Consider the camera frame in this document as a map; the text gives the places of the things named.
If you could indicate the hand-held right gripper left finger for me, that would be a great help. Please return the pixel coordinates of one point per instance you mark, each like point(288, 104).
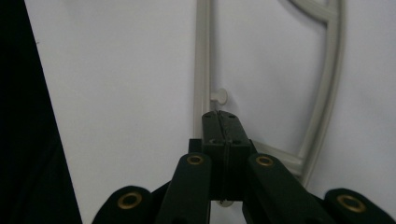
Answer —
point(214, 155)

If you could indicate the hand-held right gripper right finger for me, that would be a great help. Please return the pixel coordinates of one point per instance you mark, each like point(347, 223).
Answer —
point(235, 155)

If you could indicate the white table mat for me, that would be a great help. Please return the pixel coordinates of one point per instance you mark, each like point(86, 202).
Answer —
point(124, 93)

